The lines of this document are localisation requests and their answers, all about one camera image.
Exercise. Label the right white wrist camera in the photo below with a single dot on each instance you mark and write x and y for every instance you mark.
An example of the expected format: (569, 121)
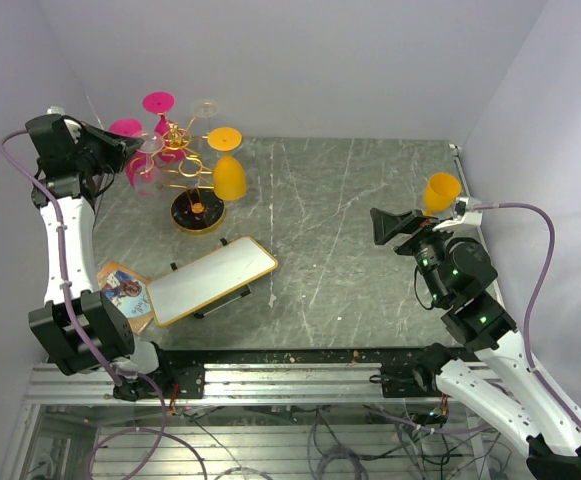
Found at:
(465, 216)

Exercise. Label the clear wine glass front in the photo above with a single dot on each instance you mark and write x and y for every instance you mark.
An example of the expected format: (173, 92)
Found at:
(146, 174)

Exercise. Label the magenta wine glass front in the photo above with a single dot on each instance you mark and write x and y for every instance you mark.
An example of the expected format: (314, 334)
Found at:
(127, 128)

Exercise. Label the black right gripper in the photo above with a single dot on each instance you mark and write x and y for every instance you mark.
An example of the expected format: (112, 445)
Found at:
(386, 226)

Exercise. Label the yellow wine glass front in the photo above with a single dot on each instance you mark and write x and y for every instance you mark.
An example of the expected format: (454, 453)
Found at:
(441, 191)

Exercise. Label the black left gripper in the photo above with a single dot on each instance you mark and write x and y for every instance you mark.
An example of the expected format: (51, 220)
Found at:
(117, 145)

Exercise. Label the clear wine glass rear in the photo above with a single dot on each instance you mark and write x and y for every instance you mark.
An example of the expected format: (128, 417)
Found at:
(203, 112)

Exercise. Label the magenta wine glass rear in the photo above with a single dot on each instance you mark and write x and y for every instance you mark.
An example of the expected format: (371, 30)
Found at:
(160, 103)

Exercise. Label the yellow wine glass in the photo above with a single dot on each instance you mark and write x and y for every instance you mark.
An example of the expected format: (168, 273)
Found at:
(441, 191)
(229, 177)

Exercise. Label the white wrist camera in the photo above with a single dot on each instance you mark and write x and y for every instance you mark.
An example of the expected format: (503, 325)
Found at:
(57, 110)
(465, 216)

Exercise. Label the clear wine glass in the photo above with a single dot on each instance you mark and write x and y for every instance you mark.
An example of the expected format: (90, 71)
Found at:
(146, 174)
(203, 112)

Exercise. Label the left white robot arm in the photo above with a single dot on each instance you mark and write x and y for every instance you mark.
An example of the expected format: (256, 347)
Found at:
(78, 326)

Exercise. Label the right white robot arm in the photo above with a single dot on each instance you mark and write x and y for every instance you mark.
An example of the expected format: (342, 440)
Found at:
(529, 409)

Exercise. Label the gold wire glass rack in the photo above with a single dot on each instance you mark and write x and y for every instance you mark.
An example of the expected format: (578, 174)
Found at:
(196, 209)

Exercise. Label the white gold-framed tray stand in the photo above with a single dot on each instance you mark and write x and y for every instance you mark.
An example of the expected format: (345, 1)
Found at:
(187, 289)

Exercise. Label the magenta wine glass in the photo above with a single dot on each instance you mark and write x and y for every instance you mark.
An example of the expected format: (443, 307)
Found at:
(160, 103)
(127, 128)

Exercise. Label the illustrated picture book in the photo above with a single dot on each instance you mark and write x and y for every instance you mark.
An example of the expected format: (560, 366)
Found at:
(127, 290)

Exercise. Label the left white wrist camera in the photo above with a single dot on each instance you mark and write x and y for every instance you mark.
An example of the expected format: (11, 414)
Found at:
(57, 110)

